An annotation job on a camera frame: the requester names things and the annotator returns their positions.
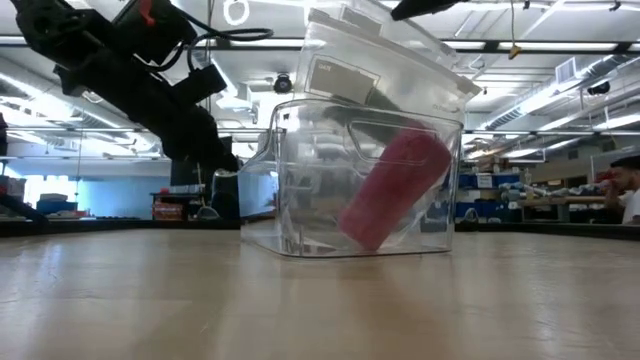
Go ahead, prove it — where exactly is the white ring lamp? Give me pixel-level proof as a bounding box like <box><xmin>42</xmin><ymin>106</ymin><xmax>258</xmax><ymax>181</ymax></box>
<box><xmin>223</xmin><ymin>0</ymin><xmax>250</xmax><ymax>27</ymax></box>

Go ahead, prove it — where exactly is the clear plastic bin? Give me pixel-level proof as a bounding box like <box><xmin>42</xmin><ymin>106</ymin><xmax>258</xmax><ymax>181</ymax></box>
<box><xmin>237</xmin><ymin>98</ymin><xmax>464</xmax><ymax>260</ymax></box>

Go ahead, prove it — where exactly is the red parts bin rack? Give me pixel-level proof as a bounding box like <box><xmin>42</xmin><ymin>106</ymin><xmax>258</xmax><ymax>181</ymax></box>
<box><xmin>151</xmin><ymin>192</ymin><xmax>187</xmax><ymax>222</ymax></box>

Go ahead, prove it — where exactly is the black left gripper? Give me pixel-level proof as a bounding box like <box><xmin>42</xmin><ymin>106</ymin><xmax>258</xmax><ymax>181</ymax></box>
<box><xmin>54</xmin><ymin>64</ymin><xmax>242</xmax><ymax>174</ymax></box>

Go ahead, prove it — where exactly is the wooden background table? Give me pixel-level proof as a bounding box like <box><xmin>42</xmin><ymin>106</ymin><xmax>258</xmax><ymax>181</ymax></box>
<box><xmin>517</xmin><ymin>195</ymin><xmax>609</xmax><ymax>224</ymax></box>

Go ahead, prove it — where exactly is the yellow hanging pendant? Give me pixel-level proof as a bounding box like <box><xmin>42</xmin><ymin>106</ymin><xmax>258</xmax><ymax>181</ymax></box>
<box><xmin>507</xmin><ymin>0</ymin><xmax>522</xmax><ymax>61</ymax></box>

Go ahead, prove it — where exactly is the blue storage bins row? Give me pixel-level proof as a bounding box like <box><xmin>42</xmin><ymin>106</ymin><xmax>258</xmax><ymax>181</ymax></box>
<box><xmin>457</xmin><ymin>172</ymin><xmax>521</xmax><ymax>191</ymax></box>

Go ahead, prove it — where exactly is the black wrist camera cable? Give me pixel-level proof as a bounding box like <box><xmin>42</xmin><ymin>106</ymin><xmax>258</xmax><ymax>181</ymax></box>
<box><xmin>184</xmin><ymin>27</ymin><xmax>275</xmax><ymax>71</ymax></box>

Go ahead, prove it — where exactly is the clear zip bag with label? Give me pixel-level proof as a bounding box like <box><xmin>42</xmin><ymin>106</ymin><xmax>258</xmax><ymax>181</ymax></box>
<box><xmin>292</xmin><ymin>0</ymin><xmax>484</xmax><ymax>251</ymax></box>

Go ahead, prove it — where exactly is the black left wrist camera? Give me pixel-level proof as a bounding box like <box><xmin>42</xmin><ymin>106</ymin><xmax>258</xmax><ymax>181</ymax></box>
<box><xmin>172</xmin><ymin>63</ymin><xmax>229</xmax><ymax>107</ymax></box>

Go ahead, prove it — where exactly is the pink bandage roll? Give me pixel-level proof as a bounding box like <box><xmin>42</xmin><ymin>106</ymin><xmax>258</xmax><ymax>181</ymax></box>
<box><xmin>337</xmin><ymin>124</ymin><xmax>454</xmax><ymax>252</ymax></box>

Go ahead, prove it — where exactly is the person in white top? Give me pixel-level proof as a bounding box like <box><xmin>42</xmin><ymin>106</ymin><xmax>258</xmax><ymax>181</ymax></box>
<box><xmin>603</xmin><ymin>154</ymin><xmax>640</xmax><ymax>225</ymax></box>

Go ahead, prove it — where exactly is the large black monitor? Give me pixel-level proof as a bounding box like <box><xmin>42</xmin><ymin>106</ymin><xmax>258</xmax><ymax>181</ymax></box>
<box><xmin>168</xmin><ymin>158</ymin><xmax>215</xmax><ymax>187</ymax></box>

